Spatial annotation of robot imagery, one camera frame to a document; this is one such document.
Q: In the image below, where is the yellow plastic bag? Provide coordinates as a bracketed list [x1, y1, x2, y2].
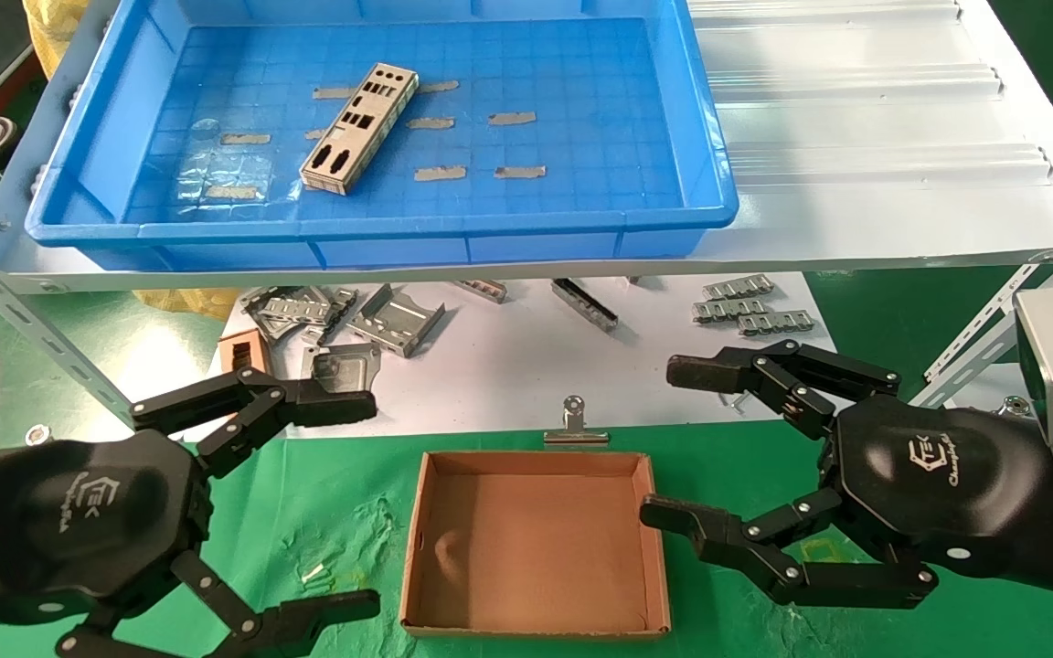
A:
[22, 0, 93, 81]

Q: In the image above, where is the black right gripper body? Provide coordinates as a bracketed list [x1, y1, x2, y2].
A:
[819, 393, 1053, 606]

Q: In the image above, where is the white paper sheet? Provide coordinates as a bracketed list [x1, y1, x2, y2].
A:
[216, 271, 843, 441]

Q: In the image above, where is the metal connector strip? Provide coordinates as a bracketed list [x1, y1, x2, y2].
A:
[691, 297, 765, 324]
[736, 310, 816, 337]
[702, 273, 776, 302]

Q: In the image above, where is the brown cardboard box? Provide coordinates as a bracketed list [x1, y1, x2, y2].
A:
[399, 449, 673, 639]

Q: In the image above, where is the blue plastic tray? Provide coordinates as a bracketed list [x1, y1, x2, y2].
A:
[24, 0, 739, 271]

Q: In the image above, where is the dark metal bar part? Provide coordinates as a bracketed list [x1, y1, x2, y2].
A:
[550, 278, 621, 333]

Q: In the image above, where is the green table cloth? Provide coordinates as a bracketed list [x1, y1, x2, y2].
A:
[0, 430, 1053, 658]

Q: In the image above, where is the grey metal tray part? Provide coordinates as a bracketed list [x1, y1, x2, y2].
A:
[301, 342, 383, 398]

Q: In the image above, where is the brown rectangular part holder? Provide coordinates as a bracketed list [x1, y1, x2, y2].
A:
[218, 328, 273, 381]

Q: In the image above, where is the perforated metal shelf leg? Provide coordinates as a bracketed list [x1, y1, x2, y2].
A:
[0, 233, 139, 417]
[909, 239, 1053, 409]

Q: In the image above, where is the white metal shelf board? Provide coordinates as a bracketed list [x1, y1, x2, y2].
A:
[0, 0, 1053, 295]

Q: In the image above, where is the bent metal bracket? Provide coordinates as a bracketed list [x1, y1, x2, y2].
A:
[346, 282, 447, 358]

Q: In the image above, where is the flat metal frame part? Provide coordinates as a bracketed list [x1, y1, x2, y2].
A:
[303, 287, 360, 346]
[241, 286, 337, 343]

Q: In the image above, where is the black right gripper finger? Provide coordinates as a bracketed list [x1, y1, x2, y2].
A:
[639, 487, 941, 611]
[666, 339, 902, 440]

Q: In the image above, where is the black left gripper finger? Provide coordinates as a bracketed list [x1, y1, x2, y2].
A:
[131, 367, 378, 478]
[56, 550, 383, 658]

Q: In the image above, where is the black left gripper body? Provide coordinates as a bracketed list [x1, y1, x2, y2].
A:
[0, 430, 215, 633]

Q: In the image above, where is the small metal clip part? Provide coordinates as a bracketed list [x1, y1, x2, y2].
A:
[452, 279, 509, 304]

